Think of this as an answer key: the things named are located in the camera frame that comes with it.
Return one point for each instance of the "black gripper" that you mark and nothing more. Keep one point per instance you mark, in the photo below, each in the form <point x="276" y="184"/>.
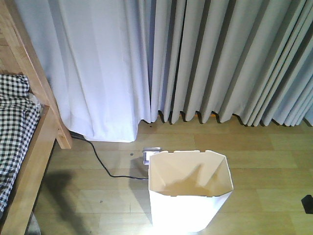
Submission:
<point x="307" y="203"/>

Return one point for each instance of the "white trash bin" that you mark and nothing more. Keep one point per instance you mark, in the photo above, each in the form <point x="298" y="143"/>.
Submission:
<point x="187" y="189"/>

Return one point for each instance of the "grey pleated curtain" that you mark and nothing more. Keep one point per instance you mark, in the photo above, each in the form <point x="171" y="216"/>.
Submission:
<point x="249" y="58"/>

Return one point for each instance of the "white curtain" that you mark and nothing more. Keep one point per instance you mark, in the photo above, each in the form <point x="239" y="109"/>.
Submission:
<point x="93" y="53"/>

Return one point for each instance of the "round grey rug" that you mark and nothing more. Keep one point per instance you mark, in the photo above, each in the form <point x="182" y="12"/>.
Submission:
<point x="33" y="227"/>

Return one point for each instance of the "checkered black white bedding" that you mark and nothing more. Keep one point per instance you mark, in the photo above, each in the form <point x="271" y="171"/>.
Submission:
<point x="19" y="116"/>

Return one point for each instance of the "wooden bed frame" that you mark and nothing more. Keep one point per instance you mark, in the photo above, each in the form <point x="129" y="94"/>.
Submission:
<point x="17" y="56"/>

